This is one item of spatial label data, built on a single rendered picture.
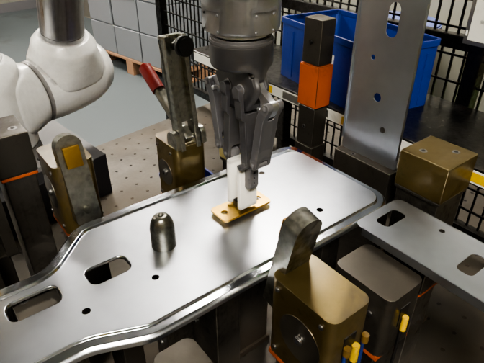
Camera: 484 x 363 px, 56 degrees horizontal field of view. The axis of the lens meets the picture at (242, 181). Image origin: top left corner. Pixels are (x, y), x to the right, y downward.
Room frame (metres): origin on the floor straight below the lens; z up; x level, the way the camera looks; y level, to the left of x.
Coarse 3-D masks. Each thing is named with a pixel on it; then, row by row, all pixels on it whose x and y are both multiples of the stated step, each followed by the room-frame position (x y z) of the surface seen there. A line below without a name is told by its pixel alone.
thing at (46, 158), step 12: (48, 144) 0.60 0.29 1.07; (48, 156) 0.56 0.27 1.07; (48, 168) 0.54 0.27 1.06; (48, 180) 0.55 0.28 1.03; (60, 180) 0.53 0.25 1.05; (96, 180) 0.56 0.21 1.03; (48, 192) 0.56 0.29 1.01; (60, 192) 0.53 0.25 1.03; (96, 192) 0.56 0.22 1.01; (60, 204) 0.53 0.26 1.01; (60, 216) 0.54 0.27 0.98; (72, 216) 0.53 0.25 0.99; (72, 228) 0.53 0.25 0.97; (108, 264) 0.56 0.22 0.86; (96, 276) 0.55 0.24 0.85; (108, 276) 0.56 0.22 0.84; (84, 312) 0.56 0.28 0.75
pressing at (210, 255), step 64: (192, 192) 0.57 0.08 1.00; (320, 192) 0.57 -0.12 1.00; (64, 256) 0.43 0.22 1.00; (128, 256) 0.43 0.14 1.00; (192, 256) 0.43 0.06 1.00; (256, 256) 0.43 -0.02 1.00; (0, 320) 0.33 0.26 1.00; (64, 320) 0.33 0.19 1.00; (128, 320) 0.33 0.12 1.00; (192, 320) 0.34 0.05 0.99
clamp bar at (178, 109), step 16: (176, 32) 0.67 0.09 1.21; (160, 48) 0.65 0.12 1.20; (176, 48) 0.62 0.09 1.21; (192, 48) 0.63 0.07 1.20; (176, 64) 0.65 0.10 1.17; (176, 80) 0.65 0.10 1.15; (176, 96) 0.63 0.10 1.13; (192, 96) 0.65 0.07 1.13; (176, 112) 0.63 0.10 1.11; (192, 112) 0.64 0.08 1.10; (176, 128) 0.63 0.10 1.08; (192, 128) 0.65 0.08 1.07
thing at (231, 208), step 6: (258, 192) 0.56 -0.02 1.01; (234, 198) 0.53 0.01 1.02; (264, 198) 0.55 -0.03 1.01; (222, 204) 0.53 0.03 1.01; (228, 204) 0.53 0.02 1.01; (234, 204) 0.53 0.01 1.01; (258, 204) 0.53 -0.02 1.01; (264, 204) 0.53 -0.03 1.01; (216, 210) 0.52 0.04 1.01; (222, 210) 0.52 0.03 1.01; (228, 210) 0.52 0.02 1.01; (234, 210) 0.52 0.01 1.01; (240, 210) 0.52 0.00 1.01; (246, 210) 0.52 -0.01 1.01; (252, 210) 0.52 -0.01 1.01; (222, 216) 0.50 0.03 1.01; (228, 216) 0.50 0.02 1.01; (234, 216) 0.50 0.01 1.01; (240, 216) 0.51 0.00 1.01
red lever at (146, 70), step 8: (144, 64) 0.73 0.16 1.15; (144, 72) 0.72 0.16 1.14; (152, 72) 0.72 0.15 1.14; (152, 80) 0.71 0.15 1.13; (160, 80) 0.71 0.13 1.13; (152, 88) 0.70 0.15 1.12; (160, 88) 0.70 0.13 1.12; (160, 96) 0.69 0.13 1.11; (168, 104) 0.68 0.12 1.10; (168, 112) 0.67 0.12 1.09; (184, 128) 0.64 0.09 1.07; (184, 136) 0.63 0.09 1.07; (192, 136) 0.64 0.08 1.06
